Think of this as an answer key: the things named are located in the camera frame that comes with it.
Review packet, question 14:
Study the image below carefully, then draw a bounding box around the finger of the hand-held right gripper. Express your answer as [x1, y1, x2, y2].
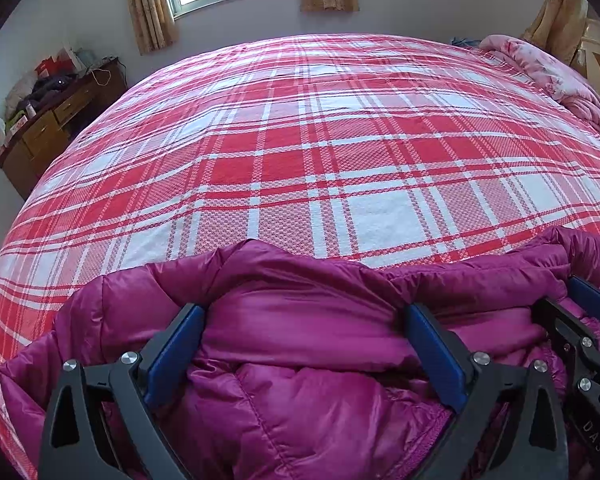
[530, 297, 600, 409]
[567, 275, 600, 331]

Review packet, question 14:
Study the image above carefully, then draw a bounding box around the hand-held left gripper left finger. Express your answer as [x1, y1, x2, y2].
[37, 302, 207, 480]

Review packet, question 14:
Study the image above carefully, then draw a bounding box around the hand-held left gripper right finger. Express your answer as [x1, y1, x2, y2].
[404, 302, 570, 480]

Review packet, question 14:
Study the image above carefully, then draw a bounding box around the magenta puffer jacket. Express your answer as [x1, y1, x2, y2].
[0, 225, 600, 480]

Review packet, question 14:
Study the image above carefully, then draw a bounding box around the pile of dark clothes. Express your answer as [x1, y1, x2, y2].
[27, 74, 78, 106]

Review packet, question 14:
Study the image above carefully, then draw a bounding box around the pink floral quilt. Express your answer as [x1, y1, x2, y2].
[480, 34, 600, 142]

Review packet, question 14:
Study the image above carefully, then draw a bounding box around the red plaid bedsheet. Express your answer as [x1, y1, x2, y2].
[0, 34, 600, 480]

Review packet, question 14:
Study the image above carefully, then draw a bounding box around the brown wooden desk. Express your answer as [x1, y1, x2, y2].
[0, 57, 128, 200]

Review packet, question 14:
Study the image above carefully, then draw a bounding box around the pale plastic bag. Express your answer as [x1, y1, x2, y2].
[5, 70, 38, 113]

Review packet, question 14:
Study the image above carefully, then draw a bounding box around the red paper bag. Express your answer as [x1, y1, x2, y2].
[35, 55, 73, 77]

